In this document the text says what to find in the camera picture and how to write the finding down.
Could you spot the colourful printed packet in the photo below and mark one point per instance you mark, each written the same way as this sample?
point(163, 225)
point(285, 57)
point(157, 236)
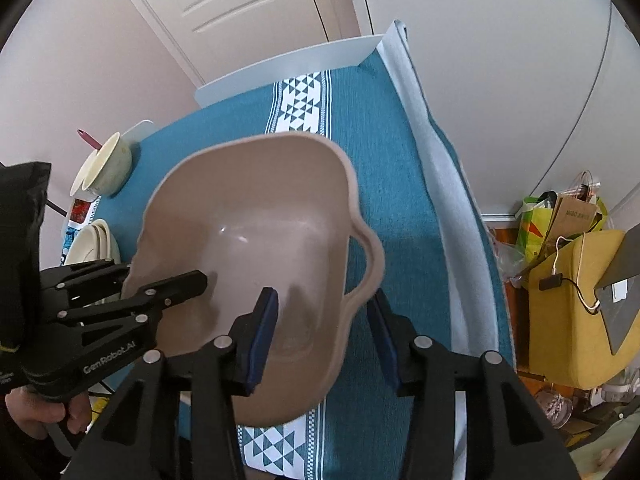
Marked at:
point(75, 217)

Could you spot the cream yellow bowl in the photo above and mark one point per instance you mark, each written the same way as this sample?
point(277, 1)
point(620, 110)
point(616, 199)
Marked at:
point(117, 172)

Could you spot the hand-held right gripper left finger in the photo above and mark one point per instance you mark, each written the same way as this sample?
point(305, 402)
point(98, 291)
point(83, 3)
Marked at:
point(262, 320)

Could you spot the white wardrobe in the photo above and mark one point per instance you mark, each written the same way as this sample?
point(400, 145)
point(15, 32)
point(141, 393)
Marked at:
point(500, 85)

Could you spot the person's left hand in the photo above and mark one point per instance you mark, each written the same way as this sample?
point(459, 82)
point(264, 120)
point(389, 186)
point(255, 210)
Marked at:
point(35, 410)

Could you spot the green yellow shopping bag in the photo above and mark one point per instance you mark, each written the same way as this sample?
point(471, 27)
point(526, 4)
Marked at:
point(532, 225)

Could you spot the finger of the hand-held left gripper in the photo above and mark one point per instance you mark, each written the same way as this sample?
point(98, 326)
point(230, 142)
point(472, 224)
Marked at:
point(150, 295)
point(85, 277)

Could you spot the brown paper bag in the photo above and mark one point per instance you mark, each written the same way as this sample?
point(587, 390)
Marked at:
point(575, 217)

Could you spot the teal tablecloth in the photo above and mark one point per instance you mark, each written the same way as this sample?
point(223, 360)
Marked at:
point(395, 185)

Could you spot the white bowl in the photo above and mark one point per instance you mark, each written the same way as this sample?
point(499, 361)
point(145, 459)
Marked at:
point(97, 160)

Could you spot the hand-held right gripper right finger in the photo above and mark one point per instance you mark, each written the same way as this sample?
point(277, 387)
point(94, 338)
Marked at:
point(382, 330)

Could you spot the white door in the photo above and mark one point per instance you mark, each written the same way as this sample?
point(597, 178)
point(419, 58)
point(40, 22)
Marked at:
point(225, 5)

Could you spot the large yellow duck plate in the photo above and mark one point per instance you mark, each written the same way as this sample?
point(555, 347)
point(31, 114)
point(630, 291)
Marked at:
point(115, 252)

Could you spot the yellow chair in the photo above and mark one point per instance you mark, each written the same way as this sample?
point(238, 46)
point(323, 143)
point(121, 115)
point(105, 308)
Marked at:
point(570, 330)

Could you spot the grey laptop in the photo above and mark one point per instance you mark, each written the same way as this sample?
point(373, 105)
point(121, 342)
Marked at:
point(622, 305)

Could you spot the light green blanket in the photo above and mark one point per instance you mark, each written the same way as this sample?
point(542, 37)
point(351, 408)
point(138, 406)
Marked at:
point(610, 450)

